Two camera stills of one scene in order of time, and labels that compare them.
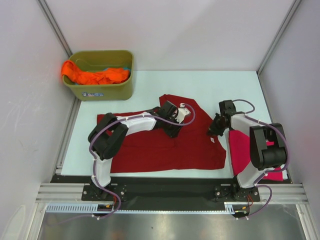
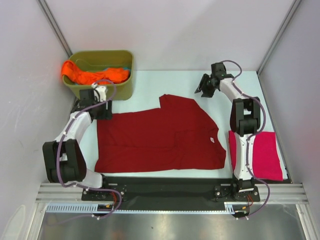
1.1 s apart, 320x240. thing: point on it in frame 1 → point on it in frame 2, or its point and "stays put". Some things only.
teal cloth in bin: [124, 68] stays put
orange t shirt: [101, 76] stays put
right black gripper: [213, 130] → [206, 93]
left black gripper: [172, 132] → [107, 114]
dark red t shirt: [149, 148] stays put
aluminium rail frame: [60, 192] stays put
